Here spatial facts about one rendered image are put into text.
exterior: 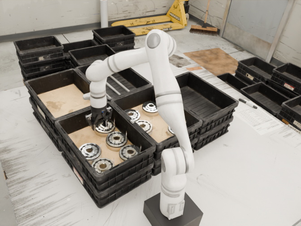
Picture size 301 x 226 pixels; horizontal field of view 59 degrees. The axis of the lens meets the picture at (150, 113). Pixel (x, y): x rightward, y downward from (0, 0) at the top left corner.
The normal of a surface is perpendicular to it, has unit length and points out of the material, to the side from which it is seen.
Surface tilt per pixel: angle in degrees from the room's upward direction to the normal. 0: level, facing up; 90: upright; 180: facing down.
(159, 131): 0
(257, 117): 0
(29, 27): 90
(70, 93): 0
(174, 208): 89
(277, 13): 90
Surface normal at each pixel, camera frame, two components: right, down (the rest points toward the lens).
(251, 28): -0.84, 0.29
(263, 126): 0.08, -0.78
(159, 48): -0.25, -0.02
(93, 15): 0.54, 0.56
